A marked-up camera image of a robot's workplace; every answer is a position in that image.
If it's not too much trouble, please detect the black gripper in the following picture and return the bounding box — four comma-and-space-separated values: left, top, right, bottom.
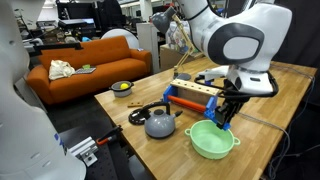
214, 78, 248, 130

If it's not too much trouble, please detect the light green pot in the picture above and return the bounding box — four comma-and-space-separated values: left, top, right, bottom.
184, 119, 241, 160

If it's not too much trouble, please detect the wooden block with two holes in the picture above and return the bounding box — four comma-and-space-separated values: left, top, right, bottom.
127, 101, 145, 109

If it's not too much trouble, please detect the brown cardboard box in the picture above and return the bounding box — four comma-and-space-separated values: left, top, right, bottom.
159, 43, 205, 72

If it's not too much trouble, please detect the black round plate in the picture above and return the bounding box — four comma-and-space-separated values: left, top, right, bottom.
128, 108, 152, 126

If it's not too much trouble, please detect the clear plastic bin of toys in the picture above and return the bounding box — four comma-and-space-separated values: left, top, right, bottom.
165, 20, 195, 54

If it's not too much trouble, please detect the orange sofa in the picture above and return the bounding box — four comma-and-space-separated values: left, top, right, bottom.
26, 35, 153, 106

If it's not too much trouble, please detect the gray calculator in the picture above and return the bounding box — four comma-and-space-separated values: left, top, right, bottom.
73, 67, 97, 75

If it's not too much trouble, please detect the white cloth bag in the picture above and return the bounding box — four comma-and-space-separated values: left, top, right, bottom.
48, 59, 76, 81

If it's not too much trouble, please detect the large white robot housing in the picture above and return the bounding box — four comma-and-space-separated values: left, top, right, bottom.
0, 0, 88, 180

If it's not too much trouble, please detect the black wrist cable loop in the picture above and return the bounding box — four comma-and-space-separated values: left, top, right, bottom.
194, 71, 280, 100

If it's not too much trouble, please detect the blue toy toolbox orange handle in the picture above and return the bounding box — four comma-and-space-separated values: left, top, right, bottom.
162, 78, 222, 123

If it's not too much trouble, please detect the gray cable on table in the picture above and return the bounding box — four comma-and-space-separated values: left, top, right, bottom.
236, 112, 294, 161

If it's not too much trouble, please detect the gray kettle black handle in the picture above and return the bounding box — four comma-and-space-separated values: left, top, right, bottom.
141, 101, 184, 140

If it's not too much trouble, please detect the orange handled tool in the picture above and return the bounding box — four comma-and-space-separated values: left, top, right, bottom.
96, 125, 123, 146

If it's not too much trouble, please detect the aluminium bracket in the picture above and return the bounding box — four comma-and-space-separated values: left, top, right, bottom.
67, 136, 100, 168

